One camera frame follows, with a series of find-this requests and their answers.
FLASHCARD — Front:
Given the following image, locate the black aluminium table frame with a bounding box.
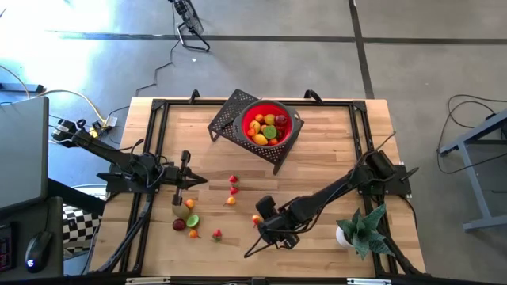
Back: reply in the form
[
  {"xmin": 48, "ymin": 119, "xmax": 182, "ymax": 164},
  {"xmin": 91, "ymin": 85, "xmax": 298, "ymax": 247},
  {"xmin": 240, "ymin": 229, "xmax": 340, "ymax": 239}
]
[{"xmin": 89, "ymin": 89, "xmax": 427, "ymax": 278}]

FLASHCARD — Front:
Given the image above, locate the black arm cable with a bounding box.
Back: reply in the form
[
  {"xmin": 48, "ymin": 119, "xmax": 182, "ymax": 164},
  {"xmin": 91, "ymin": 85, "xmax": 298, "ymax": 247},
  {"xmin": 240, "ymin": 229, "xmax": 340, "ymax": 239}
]
[
  {"xmin": 243, "ymin": 221, "xmax": 318, "ymax": 259},
  {"xmin": 129, "ymin": 138, "xmax": 166, "ymax": 188}
]

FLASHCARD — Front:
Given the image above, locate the snake plant in white pot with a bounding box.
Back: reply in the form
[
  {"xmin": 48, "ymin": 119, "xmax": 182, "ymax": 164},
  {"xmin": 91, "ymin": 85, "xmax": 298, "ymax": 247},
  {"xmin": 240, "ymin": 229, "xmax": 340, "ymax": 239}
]
[{"xmin": 335, "ymin": 203, "xmax": 396, "ymax": 261}]

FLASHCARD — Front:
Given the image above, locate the grey laptop lid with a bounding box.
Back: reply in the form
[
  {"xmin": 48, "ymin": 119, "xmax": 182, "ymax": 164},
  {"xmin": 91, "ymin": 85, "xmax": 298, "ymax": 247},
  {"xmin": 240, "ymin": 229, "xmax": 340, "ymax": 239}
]
[{"xmin": 0, "ymin": 96, "xmax": 50, "ymax": 211}]

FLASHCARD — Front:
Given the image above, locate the black fan cable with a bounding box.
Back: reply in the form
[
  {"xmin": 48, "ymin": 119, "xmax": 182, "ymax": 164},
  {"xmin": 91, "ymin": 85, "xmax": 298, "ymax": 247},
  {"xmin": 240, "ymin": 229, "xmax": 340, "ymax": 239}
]
[{"xmin": 109, "ymin": 3, "xmax": 177, "ymax": 118}]

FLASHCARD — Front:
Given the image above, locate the silver aluminium bar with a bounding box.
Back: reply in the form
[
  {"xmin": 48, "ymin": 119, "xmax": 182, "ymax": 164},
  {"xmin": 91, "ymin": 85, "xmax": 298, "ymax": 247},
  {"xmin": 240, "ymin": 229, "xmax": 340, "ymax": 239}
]
[
  {"xmin": 126, "ymin": 276, "xmax": 171, "ymax": 284},
  {"xmin": 347, "ymin": 278, "xmax": 392, "ymax": 285}
]

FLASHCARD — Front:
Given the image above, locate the black floor fan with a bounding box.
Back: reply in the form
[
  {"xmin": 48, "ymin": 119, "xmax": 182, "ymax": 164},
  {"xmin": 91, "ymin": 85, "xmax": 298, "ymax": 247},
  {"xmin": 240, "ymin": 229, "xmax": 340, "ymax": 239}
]
[{"xmin": 168, "ymin": 0, "xmax": 212, "ymax": 53}]

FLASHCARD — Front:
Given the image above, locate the black floor cable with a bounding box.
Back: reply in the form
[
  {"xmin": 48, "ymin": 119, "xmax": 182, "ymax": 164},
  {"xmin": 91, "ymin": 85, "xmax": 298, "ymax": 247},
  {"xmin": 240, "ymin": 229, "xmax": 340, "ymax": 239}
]
[{"xmin": 435, "ymin": 93, "xmax": 507, "ymax": 172}]

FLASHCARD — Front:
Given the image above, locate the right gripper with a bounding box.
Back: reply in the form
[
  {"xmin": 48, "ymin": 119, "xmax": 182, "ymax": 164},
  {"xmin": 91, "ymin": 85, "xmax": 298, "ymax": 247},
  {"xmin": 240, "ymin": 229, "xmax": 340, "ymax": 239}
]
[{"xmin": 255, "ymin": 195, "xmax": 301, "ymax": 250}]

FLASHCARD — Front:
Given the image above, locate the red collapsible colander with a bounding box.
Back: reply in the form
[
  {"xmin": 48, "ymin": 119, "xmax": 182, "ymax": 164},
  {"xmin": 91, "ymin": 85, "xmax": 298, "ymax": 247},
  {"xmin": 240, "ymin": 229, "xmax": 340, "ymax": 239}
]
[{"xmin": 232, "ymin": 99, "xmax": 302, "ymax": 148}]

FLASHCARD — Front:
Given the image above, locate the black white checkered cloth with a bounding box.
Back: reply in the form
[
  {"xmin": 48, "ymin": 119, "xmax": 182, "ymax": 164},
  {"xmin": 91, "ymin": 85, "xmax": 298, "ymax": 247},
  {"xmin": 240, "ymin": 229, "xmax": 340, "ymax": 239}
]
[{"xmin": 62, "ymin": 203, "xmax": 105, "ymax": 254}]

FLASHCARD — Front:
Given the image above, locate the cream power cable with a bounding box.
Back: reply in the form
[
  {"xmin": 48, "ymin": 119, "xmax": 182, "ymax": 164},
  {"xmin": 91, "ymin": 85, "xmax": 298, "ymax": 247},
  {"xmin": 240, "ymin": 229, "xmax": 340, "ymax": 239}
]
[{"xmin": 0, "ymin": 63, "xmax": 108, "ymax": 146}]

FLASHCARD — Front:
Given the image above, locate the black perforated metal shelf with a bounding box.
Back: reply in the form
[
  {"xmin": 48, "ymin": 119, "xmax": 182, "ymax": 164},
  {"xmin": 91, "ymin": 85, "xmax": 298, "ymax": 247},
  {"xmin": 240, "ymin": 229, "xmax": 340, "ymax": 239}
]
[{"xmin": 207, "ymin": 88, "xmax": 305, "ymax": 176}]

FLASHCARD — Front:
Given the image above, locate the grey metal table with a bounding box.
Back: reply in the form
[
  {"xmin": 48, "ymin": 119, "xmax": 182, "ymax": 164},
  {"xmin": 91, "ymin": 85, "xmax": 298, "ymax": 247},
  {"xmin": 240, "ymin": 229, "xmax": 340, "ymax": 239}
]
[{"xmin": 437, "ymin": 108, "xmax": 507, "ymax": 233}]

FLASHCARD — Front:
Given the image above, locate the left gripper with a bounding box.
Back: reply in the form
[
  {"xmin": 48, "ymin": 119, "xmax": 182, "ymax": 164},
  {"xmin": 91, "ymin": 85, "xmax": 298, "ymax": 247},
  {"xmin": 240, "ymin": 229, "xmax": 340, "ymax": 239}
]
[{"xmin": 162, "ymin": 150, "xmax": 208, "ymax": 207}]

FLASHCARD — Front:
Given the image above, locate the power strip with yellow plug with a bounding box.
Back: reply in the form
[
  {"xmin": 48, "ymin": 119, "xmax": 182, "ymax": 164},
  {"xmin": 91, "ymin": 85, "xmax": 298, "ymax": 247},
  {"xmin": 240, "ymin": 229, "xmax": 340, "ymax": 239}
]
[{"xmin": 85, "ymin": 114, "xmax": 120, "ymax": 139}]

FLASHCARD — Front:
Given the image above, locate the black computer mouse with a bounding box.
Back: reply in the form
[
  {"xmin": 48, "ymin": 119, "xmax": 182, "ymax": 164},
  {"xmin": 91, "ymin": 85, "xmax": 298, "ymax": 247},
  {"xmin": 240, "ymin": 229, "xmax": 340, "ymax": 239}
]
[{"xmin": 24, "ymin": 230, "xmax": 53, "ymax": 274}]

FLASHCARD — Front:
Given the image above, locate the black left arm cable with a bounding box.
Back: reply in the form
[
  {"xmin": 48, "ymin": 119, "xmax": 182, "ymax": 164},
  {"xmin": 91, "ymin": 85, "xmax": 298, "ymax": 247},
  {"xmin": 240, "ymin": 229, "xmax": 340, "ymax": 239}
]
[{"xmin": 129, "ymin": 138, "xmax": 166, "ymax": 188}]

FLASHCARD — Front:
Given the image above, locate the dark grey side desk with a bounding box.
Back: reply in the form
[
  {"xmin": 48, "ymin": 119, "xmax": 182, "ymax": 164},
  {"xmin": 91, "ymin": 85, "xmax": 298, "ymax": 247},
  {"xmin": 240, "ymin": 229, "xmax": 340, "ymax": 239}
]
[{"xmin": 0, "ymin": 196, "xmax": 65, "ymax": 283}]

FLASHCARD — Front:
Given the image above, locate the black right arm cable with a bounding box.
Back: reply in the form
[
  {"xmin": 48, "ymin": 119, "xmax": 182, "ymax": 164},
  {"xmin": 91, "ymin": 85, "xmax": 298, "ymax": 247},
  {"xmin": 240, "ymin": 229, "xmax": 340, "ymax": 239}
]
[{"xmin": 243, "ymin": 221, "xmax": 318, "ymax": 259}]

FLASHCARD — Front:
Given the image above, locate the black keyboard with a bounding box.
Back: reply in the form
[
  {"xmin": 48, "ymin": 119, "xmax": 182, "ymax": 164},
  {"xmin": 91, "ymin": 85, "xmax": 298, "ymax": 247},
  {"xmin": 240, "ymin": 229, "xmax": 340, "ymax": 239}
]
[{"xmin": 0, "ymin": 223, "xmax": 17, "ymax": 274}]

